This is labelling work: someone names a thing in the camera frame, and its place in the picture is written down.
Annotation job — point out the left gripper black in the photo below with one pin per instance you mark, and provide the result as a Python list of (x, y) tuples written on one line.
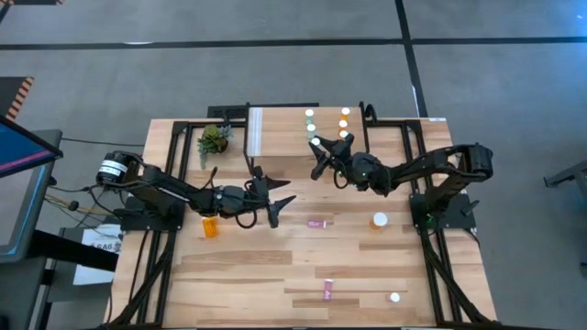
[(259, 199)]

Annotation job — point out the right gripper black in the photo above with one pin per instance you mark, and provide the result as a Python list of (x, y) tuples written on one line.
[(351, 165)]

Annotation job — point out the small orange pill bottle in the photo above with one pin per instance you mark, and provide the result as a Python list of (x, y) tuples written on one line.
[(343, 123), (345, 111), (343, 134)]

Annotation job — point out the green pill bottle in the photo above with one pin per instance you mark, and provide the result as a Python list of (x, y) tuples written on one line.
[(309, 113), (311, 128)]

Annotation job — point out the large orange pill bottle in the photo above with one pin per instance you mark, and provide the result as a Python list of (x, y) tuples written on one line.
[(379, 219), (210, 227)]

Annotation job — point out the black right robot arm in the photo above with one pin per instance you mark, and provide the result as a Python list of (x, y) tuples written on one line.
[(426, 167)]

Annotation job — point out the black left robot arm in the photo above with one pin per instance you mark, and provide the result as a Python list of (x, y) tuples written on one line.
[(174, 188)]

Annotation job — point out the wooden shelf black metal legs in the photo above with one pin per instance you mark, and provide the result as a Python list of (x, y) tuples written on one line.
[(280, 133)]

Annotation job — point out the potted green succulent plant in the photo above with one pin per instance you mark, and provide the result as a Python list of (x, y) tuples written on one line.
[(213, 139)]

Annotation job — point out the white label sticker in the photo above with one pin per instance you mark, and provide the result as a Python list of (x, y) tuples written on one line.
[(437, 119)]

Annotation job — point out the white paper sheet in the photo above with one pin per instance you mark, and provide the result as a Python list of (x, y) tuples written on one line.
[(96, 275)]

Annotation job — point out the dark grey side cart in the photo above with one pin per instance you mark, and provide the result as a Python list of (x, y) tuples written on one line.
[(69, 249)]

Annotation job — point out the black office chair base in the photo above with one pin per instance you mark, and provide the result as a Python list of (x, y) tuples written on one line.
[(566, 176)]

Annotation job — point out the monitor with blue screen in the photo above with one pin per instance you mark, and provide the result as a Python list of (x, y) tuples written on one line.
[(18, 146)]

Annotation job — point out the black mat hazard stripes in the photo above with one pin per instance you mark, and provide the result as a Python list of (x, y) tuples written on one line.
[(11, 94)]

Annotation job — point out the black aluminium table frame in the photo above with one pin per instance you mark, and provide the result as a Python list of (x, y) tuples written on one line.
[(180, 137)]

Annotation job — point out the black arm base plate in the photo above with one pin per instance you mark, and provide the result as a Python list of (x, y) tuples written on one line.
[(137, 223), (458, 220)]

